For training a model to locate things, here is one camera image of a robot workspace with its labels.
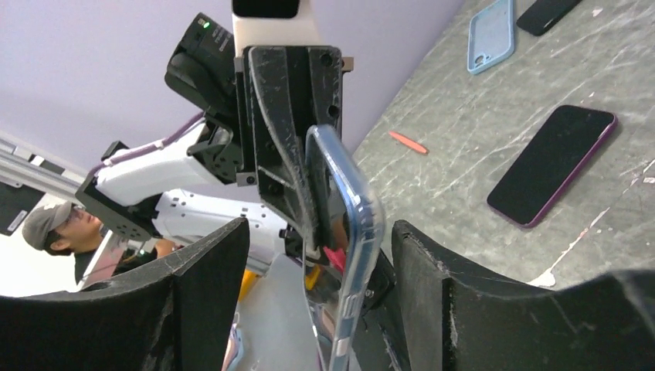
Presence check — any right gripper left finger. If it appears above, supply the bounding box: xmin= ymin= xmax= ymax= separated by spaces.
xmin=1 ymin=218 xmax=249 ymax=370

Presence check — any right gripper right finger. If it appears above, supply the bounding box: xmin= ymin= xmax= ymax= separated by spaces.
xmin=392 ymin=220 xmax=654 ymax=370

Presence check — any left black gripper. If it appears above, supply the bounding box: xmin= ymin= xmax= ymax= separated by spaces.
xmin=235 ymin=46 xmax=351 ymax=257

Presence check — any purple phone black screen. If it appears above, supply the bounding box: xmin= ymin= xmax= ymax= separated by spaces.
xmin=487 ymin=105 xmax=618 ymax=228

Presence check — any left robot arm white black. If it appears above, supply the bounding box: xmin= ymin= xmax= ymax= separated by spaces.
xmin=76 ymin=1 xmax=351 ymax=265

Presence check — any light blue phone case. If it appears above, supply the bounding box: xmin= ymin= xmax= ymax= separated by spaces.
xmin=467 ymin=0 xmax=515 ymax=75

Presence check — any black phone face down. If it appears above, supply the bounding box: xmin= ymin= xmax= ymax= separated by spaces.
xmin=516 ymin=0 xmax=581 ymax=36

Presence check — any orange pry stick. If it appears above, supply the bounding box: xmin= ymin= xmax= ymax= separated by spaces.
xmin=389 ymin=131 xmax=429 ymax=155

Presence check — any person with grey cap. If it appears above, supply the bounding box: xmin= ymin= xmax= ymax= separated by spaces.
xmin=21 ymin=201 xmax=178 ymax=286

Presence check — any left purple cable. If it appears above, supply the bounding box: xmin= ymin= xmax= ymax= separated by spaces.
xmin=89 ymin=110 xmax=205 ymax=175

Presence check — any aluminium frame rail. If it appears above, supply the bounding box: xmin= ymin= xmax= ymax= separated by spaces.
xmin=1 ymin=134 xmax=81 ymax=203

